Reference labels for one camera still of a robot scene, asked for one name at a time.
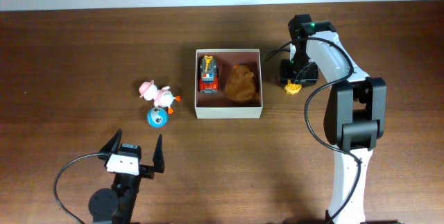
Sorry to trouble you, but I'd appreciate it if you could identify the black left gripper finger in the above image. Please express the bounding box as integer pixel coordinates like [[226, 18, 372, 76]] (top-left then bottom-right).
[[153, 134, 165, 173], [99, 128, 122, 154]]

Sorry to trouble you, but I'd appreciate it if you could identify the yellow small toy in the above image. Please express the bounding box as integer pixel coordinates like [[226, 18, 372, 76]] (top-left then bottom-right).
[[284, 80, 302, 95]]

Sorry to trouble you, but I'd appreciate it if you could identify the brown plush bear toy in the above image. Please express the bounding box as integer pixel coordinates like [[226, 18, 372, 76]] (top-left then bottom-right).
[[224, 64, 259, 103]]

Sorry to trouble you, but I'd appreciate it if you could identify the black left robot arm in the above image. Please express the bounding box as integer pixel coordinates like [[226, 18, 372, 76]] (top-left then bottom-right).
[[88, 129, 165, 224]]

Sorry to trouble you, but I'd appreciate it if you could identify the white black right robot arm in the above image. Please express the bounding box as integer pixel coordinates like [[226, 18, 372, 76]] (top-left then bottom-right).
[[280, 14, 387, 224]]

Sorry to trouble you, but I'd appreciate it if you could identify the blue grey ball toy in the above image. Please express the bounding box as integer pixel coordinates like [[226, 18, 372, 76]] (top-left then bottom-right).
[[146, 107, 169, 128]]

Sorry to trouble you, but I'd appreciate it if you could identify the pink white duck toy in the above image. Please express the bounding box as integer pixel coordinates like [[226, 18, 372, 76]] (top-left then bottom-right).
[[138, 80, 182, 114]]

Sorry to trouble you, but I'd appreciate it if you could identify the white cardboard box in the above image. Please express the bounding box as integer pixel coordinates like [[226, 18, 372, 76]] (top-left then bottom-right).
[[194, 49, 264, 119]]

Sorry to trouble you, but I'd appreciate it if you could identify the red grey toy truck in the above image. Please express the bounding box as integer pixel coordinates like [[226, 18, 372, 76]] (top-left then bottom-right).
[[198, 55, 219, 94]]

